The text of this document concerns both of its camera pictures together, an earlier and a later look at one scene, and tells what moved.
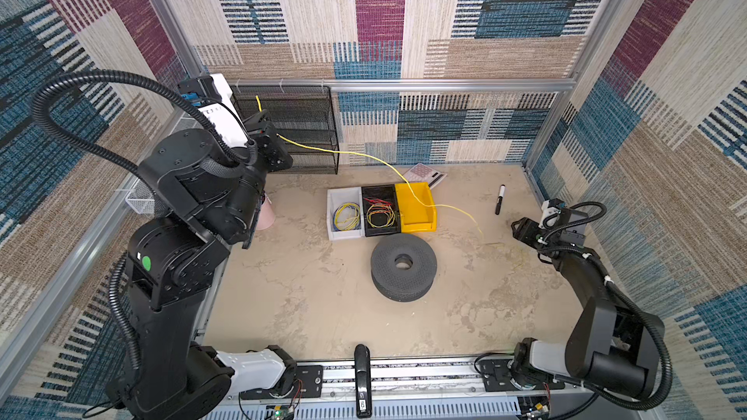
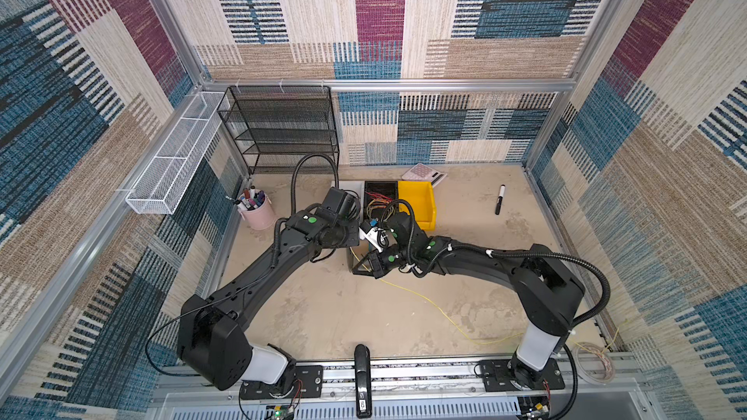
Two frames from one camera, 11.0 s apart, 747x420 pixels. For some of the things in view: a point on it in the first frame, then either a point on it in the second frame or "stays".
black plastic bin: x=380 y=210 stays
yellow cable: x=391 y=166 to x=450 y=325
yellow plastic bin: x=414 y=217 stays
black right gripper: x=524 y=229 to x=377 y=265
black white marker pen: x=502 y=192 stays
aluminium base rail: x=449 y=389 stays
